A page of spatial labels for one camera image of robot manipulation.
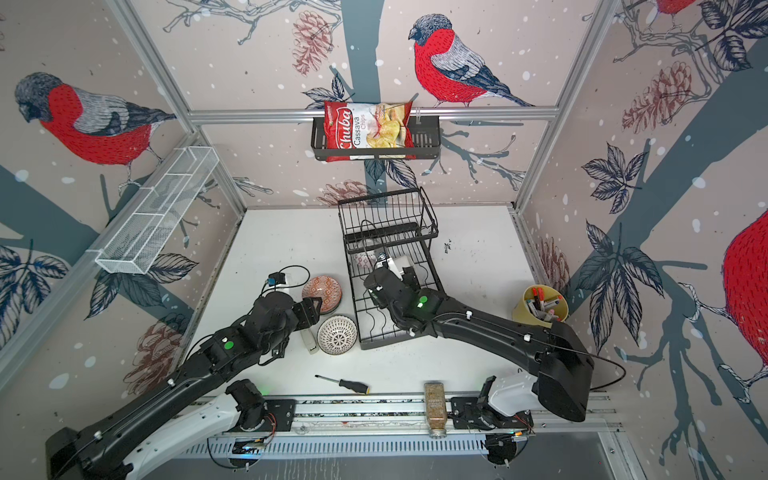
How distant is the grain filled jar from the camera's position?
0.70 meters

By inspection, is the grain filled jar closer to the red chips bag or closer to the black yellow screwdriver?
the black yellow screwdriver

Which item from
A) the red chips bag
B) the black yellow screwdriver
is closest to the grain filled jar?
the black yellow screwdriver
